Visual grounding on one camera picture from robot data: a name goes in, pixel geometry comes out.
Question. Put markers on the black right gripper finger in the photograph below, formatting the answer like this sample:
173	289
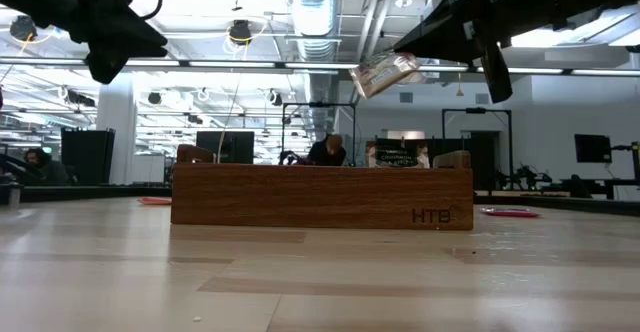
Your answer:
450	22
460	49

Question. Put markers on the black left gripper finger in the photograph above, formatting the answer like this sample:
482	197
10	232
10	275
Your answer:
137	24
140	49

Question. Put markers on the beige tea packet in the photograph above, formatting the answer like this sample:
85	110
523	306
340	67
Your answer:
382	74

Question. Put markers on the red tea packet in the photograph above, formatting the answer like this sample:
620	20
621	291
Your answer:
510	213

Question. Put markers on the wooden tea box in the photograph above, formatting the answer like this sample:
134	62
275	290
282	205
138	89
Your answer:
300	197

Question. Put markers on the black background robot arm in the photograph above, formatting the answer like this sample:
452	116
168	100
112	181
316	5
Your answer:
525	177

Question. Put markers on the orange tea packet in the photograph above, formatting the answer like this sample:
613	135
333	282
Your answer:
155	201

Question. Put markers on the yellow hanging pendant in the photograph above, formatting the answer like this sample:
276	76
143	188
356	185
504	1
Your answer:
459	92

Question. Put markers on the hanging black spotlight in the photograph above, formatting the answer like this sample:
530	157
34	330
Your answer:
22	28
240	32

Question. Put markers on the white pillar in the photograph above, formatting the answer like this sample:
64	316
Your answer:
116	132

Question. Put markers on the long light strip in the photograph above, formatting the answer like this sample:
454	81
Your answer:
225	63

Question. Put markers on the black partition panel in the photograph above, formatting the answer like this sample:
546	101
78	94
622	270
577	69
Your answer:
87	157

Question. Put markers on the person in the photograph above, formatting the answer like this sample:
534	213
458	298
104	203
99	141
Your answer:
42	167
327	152

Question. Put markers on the small black monitor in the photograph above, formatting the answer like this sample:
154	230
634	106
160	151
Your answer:
592	148

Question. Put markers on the small grey cylinder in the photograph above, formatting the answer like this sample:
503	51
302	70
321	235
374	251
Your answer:
14	194

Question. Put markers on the black desk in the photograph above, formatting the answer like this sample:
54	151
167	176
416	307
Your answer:
600	184

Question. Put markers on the black rig frame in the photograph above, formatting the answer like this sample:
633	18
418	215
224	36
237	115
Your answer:
320	104
475	110

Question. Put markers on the silver ventilation duct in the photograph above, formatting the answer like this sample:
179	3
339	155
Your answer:
312	2

